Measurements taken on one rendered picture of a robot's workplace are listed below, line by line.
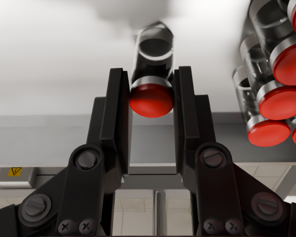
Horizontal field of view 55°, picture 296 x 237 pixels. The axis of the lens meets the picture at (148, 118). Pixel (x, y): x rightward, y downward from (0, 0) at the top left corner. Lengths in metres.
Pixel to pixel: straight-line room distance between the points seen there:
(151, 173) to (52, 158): 0.90
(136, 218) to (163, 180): 1.68
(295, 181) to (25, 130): 0.26
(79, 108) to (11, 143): 0.06
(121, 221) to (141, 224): 0.18
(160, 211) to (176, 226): 1.67
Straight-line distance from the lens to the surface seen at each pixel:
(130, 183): 1.08
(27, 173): 1.15
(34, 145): 0.22
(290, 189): 0.34
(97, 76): 0.18
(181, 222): 2.73
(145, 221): 2.72
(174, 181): 1.08
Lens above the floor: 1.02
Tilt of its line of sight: 40 degrees down
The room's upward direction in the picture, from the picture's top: 178 degrees counter-clockwise
